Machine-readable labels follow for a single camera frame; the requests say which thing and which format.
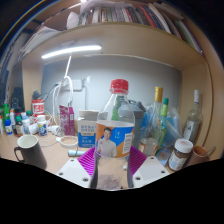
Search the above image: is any blue and white carton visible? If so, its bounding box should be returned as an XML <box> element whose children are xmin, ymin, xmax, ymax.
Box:
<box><xmin>77</xmin><ymin>109</ymin><xmax>100</xmax><ymax>149</ymax></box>

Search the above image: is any small white round dish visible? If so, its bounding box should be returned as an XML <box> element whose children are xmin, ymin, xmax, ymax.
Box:
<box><xmin>59</xmin><ymin>135</ymin><xmax>79</xmax><ymax>148</ymax></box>

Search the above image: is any blue plastic bag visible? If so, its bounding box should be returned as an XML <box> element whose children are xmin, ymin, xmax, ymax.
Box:
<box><xmin>165</xmin><ymin>106</ymin><xmax>185</xmax><ymax>148</ymax></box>

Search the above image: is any clear yellow-capped bottle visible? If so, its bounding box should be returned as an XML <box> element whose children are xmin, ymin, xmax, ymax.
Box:
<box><xmin>139</xmin><ymin>86</ymin><xmax>165</xmax><ymax>156</ymax></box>

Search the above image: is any small blue-capped white bottle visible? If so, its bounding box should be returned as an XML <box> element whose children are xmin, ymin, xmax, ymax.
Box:
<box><xmin>4</xmin><ymin>119</ymin><xmax>14</xmax><ymax>136</ymax></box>

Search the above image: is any green plastic bottle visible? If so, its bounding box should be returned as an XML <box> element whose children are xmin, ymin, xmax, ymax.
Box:
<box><xmin>2</xmin><ymin>103</ymin><xmax>11</xmax><ymax>122</ymax></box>

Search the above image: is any brown mug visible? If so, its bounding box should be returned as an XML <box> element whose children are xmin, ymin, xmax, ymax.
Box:
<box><xmin>186</xmin><ymin>144</ymin><xmax>218</xmax><ymax>168</ymax></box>

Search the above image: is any green-capped glass bottle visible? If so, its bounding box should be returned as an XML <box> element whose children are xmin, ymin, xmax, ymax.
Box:
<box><xmin>156</xmin><ymin>97</ymin><xmax>170</xmax><ymax>149</ymax></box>

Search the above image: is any white cable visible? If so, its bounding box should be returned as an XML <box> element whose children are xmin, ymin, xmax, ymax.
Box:
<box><xmin>46</xmin><ymin>75</ymin><xmax>75</xmax><ymax>136</ymax></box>

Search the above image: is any red and white can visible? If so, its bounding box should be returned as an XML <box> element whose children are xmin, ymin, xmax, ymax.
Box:
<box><xmin>31</xmin><ymin>98</ymin><xmax>45</xmax><ymax>118</ymax></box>

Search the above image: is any small dark brown bottle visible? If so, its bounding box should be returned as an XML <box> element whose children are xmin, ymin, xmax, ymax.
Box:
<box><xmin>14</xmin><ymin>114</ymin><xmax>24</xmax><ymax>136</ymax></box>

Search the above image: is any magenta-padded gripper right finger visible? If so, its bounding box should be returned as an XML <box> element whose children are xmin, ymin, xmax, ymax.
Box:
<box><xmin>128</xmin><ymin>145</ymin><xmax>171</xmax><ymax>189</ymax></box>

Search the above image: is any brown jar white lid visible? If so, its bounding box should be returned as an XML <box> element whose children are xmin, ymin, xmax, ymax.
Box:
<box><xmin>167</xmin><ymin>138</ymin><xmax>194</xmax><ymax>172</ymax></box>

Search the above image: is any pale blue hairbrush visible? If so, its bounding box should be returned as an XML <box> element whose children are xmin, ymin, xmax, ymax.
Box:
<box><xmin>67</xmin><ymin>149</ymin><xmax>88</xmax><ymax>158</ymax></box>

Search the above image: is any white under-shelf light bar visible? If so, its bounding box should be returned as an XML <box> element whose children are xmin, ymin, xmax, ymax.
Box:
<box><xmin>41</xmin><ymin>44</ymin><xmax>103</xmax><ymax>60</ymax></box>

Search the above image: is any clear red-capped water bottle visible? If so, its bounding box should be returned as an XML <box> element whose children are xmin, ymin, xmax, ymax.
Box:
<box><xmin>89</xmin><ymin>78</ymin><xmax>136</xmax><ymax>191</ymax></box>

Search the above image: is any black mug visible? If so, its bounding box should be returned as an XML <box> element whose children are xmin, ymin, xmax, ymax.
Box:
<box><xmin>13</xmin><ymin>134</ymin><xmax>48</xmax><ymax>170</ymax></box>

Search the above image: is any magenta snack pouch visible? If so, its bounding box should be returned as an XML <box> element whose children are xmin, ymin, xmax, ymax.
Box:
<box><xmin>59</xmin><ymin>104</ymin><xmax>76</xmax><ymax>137</ymax></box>

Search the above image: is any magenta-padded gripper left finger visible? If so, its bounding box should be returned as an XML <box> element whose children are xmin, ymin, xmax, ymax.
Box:
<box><xmin>56</xmin><ymin>147</ymin><xmax>98</xmax><ymax>189</ymax></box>

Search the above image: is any wooden shelf unit with books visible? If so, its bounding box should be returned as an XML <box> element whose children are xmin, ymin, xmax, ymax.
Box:
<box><xmin>19</xmin><ymin>0</ymin><xmax>206</xmax><ymax>73</ymax></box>

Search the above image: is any clear white-capped glass bottle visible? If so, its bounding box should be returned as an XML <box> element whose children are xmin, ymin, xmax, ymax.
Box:
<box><xmin>183</xmin><ymin>89</ymin><xmax>204</xmax><ymax>144</ymax></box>

